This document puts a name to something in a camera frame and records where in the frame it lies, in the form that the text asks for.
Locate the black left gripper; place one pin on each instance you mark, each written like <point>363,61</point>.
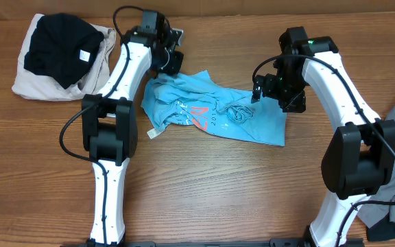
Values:
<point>173,66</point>

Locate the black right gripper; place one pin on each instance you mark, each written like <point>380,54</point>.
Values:
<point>297,101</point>

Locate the light blue t-shirt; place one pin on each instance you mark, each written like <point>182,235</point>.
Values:
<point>195,100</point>

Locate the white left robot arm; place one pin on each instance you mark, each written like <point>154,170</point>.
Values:
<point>109,126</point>

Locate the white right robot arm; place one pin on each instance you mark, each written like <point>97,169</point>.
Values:
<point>361,154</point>

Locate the black folded garment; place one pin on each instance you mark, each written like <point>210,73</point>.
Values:
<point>63,47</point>

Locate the beige folded garment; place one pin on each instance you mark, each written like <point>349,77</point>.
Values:
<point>41,87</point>

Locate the black garment under grey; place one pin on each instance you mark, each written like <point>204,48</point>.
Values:
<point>383,230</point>

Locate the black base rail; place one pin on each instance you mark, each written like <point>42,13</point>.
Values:
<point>218,244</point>

